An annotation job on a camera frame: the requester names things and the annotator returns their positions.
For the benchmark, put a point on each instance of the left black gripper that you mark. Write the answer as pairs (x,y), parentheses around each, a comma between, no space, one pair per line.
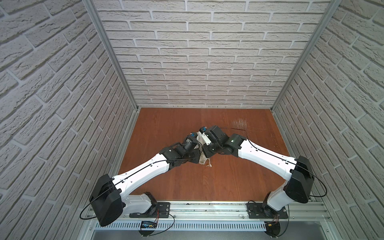
(194,149)

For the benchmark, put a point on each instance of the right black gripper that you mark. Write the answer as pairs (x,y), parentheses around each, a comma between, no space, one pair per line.
(207,147)

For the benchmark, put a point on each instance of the cream cloth drawstring bag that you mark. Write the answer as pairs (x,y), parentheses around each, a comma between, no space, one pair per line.
(203,160)

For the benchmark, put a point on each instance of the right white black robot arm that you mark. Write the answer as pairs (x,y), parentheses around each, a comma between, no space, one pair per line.
(297,173)

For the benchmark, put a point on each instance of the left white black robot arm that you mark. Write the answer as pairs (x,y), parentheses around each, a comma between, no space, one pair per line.
(111,196)

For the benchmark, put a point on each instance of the left small electronics board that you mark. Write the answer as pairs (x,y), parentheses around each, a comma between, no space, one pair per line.
(148,225)

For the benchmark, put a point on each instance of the small electronics board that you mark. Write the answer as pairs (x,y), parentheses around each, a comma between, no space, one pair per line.
(148,225)
(273,229)

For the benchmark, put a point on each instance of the right small electronics board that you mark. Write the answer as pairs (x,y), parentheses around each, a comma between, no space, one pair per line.
(273,229)

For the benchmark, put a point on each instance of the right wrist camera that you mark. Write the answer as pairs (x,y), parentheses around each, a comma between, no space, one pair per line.
(202,137)

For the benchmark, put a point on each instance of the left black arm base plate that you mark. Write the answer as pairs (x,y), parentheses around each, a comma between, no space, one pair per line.
(159,208)

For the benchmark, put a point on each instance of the aluminium front rail frame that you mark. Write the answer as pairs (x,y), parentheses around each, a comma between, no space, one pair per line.
(205,220)

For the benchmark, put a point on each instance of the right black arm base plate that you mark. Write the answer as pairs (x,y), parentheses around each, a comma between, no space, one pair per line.
(262,211)

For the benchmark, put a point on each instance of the right aluminium corner post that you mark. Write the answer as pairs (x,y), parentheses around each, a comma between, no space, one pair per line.
(323,23)

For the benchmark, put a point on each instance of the aluminium corner post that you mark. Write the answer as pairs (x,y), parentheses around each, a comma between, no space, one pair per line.
(323,23)
(98,23)

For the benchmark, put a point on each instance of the left aluminium corner post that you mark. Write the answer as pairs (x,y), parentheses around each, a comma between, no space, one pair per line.
(98,23)

